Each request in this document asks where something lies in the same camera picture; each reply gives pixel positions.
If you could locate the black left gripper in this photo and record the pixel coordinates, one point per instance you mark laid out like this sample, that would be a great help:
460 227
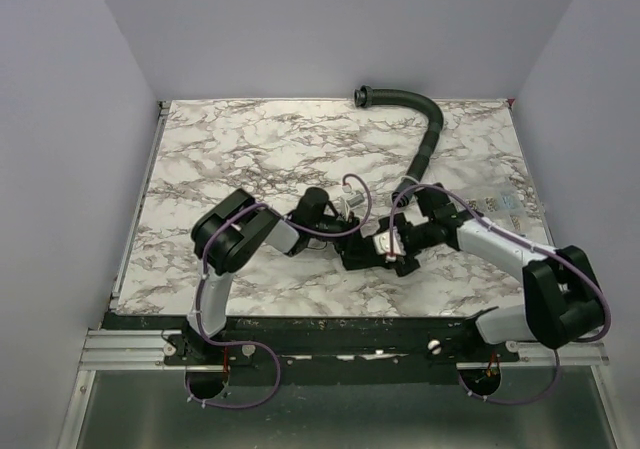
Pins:
347 248

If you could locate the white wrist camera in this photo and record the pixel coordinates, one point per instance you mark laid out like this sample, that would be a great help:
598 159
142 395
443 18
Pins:
347 202
389 245

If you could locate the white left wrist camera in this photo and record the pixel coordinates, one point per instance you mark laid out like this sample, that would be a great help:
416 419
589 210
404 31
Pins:
347 202

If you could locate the black folding umbrella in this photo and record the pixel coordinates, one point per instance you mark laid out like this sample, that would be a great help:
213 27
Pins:
358 253

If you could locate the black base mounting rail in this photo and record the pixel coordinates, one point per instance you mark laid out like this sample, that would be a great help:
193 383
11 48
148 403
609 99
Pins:
314 350

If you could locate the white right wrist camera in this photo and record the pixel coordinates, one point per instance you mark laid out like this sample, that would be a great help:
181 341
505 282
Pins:
389 245

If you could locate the aluminium frame rail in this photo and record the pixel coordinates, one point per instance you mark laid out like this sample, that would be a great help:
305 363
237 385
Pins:
111 402

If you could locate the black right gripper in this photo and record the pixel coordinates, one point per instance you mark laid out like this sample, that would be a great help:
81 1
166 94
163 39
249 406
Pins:
406 239

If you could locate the clear plastic parts box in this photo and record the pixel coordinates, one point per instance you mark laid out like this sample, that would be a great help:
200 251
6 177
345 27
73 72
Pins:
502 207

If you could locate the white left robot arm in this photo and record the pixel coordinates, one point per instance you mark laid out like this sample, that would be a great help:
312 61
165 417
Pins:
228 236

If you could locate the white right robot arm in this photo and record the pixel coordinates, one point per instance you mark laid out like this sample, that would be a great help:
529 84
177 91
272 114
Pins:
563 302

